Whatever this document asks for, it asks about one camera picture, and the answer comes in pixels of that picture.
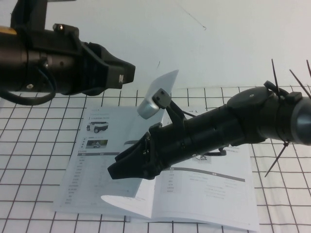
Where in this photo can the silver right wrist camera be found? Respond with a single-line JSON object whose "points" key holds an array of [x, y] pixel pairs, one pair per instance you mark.
{"points": [[148, 108]]}

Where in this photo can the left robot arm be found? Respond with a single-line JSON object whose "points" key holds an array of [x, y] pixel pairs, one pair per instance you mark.
{"points": [[12, 60]]}

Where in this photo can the white black grid tablecloth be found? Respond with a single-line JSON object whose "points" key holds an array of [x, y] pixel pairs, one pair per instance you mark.
{"points": [[24, 145]]}

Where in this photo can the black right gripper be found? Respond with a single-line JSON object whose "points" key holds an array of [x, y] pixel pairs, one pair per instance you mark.
{"points": [[170, 145]]}

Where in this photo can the black zip tie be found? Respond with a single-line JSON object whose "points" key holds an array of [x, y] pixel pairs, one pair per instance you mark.
{"points": [[277, 160], [300, 83], [275, 77]]}

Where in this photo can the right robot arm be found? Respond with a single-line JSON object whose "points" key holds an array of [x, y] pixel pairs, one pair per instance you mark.
{"points": [[255, 121]]}

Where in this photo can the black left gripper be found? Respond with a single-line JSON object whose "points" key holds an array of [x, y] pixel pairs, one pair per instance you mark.
{"points": [[63, 68]]}

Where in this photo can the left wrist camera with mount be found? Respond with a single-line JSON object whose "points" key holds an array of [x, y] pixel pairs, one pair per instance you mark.
{"points": [[31, 14]]}

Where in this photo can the white product catalogue book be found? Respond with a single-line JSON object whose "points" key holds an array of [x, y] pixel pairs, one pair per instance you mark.
{"points": [[92, 157]]}

